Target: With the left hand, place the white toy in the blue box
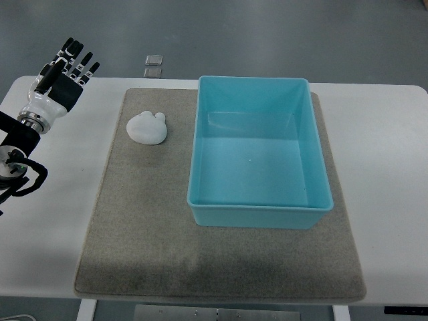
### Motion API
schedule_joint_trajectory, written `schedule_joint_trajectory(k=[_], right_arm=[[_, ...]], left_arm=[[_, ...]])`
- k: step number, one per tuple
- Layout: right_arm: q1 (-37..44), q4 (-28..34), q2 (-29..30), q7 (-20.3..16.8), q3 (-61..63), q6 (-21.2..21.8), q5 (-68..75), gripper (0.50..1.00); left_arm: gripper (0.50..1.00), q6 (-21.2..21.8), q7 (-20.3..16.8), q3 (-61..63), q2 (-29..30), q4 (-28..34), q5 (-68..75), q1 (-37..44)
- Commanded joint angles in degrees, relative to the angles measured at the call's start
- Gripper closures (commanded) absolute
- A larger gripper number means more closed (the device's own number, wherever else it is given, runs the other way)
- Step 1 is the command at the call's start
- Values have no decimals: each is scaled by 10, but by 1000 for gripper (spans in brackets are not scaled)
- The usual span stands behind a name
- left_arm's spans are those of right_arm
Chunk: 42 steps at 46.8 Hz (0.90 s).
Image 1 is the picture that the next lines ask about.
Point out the lower floor metal plate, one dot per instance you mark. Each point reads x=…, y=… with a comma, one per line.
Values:
x=152, y=73

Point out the blue plastic box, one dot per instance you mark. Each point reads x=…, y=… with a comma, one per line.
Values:
x=257, y=158

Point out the black table control panel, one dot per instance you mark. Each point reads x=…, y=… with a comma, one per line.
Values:
x=406, y=310

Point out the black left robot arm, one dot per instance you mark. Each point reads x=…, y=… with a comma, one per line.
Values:
x=20, y=175

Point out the metal table base plate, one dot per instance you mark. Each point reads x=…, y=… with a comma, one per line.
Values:
x=152, y=312

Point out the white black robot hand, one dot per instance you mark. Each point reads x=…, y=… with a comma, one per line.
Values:
x=53, y=95

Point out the upper floor metal plate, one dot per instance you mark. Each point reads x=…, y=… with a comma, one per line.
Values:
x=154, y=60

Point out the floor metal plate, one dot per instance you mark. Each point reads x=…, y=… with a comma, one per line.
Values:
x=154, y=60
x=152, y=73

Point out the grey felt mat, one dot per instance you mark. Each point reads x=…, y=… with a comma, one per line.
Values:
x=143, y=243

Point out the white plush toy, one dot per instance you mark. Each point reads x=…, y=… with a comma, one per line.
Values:
x=147, y=128

